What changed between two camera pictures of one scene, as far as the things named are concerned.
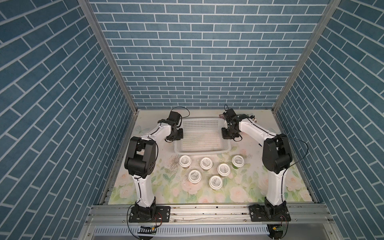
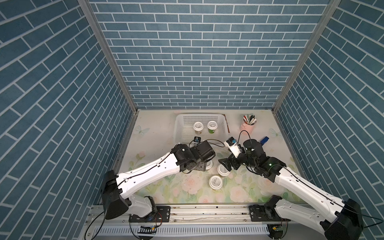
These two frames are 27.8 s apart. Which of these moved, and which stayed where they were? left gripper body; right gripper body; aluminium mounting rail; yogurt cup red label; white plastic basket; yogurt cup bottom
Moved: yogurt cup red label; right gripper body; left gripper body; white plastic basket
Stayed: aluminium mounting rail; yogurt cup bottom
